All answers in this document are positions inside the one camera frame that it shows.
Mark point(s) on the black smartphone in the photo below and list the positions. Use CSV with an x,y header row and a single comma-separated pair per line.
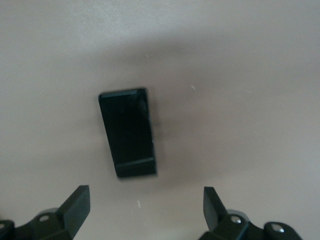
x,y
127,132

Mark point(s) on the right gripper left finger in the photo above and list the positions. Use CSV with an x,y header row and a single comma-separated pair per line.
x,y
72,212

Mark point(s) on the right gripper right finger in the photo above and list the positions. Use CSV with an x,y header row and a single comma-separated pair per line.
x,y
217,217

